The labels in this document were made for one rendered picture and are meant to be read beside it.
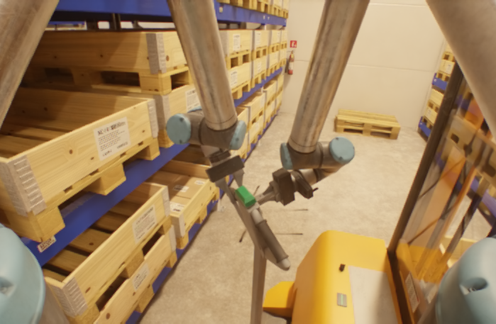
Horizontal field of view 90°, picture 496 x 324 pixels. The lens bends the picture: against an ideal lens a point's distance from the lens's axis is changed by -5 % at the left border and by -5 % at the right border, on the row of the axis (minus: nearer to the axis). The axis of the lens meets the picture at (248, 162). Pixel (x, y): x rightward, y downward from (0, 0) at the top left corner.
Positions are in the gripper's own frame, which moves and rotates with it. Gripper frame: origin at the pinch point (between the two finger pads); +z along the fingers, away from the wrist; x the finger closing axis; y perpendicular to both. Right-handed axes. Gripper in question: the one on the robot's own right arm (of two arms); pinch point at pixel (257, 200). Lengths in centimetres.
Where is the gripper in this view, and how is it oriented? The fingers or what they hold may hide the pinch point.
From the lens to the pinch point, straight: 91.5
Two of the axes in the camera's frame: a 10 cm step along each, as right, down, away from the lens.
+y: -4.5, -4.3, 7.9
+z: -8.7, 4.2, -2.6
